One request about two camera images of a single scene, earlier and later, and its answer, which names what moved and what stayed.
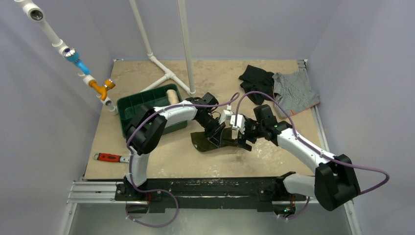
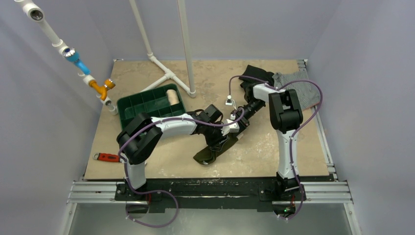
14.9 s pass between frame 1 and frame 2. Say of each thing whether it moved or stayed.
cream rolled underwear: stayed
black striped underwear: stayed
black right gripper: moved
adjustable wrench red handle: stayed
